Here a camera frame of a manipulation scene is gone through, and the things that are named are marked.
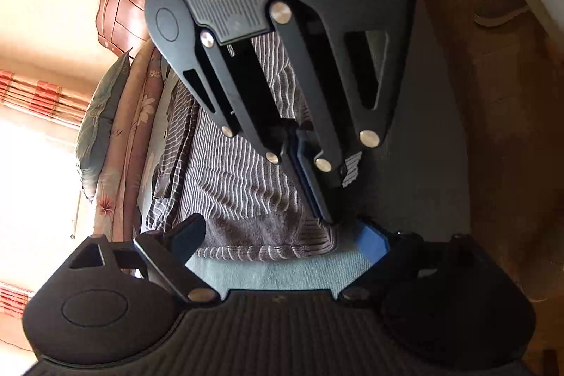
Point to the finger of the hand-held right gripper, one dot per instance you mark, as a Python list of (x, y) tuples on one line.
[(251, 116), (315, 182)]

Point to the window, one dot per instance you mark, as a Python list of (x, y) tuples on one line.
[(35, 204)]

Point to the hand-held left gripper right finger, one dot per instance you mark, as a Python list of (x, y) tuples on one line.
[(370, 241)]

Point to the teal floral pillow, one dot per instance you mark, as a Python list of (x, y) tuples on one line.
[(99, 125)]

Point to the wooden bed headboard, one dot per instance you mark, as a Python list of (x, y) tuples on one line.
[(125, 6)]

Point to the grey shoe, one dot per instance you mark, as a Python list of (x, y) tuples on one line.
[(500, 10)]

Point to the beige floral quilt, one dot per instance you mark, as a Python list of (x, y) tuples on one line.
[(121, 147)]

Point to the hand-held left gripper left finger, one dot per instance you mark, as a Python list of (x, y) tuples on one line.
[(189, 233)]

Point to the grey striped sweater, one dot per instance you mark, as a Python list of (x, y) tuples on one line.
[(233, 182)]

